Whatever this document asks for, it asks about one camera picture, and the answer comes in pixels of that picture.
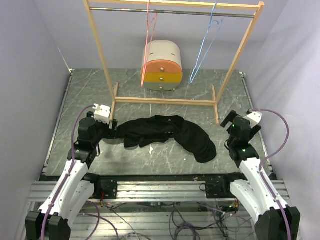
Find black t shirt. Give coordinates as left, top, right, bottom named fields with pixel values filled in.
left=116, top=115, right=217, bottom=164

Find light blue wire hanger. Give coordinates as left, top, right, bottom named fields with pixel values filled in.
left=189, top=2, right=223, bottom=84

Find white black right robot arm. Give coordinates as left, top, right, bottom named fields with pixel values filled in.
left=220, top=110, right=301, bottom=240

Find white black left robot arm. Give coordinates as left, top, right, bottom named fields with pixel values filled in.
left=25, top=117, right=118, bottom=240

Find small three-drawer cabinet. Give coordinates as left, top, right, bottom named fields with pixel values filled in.
left=140, top=40, right=183, bottom=92

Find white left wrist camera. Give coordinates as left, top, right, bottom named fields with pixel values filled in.
left=93, top=103, right=111, bottom=125

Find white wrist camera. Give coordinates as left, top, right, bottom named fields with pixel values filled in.
left=243, top=109, right=263, bottom=128
left=93, top=103, right=111, bottom=125

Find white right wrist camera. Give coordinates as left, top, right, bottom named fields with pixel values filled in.
left=243, top=109, right=263, bottom=128

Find aluminium base frame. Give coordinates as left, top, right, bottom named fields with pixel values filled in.
left=24, top=172, right=298, bottom=240

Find tangled floor cables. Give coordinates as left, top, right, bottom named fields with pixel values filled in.
left=82, top=197, right=253, bottom=240

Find pink wire hanger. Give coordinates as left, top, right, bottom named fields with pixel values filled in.
left=140, top=0, right=158, bottom=88

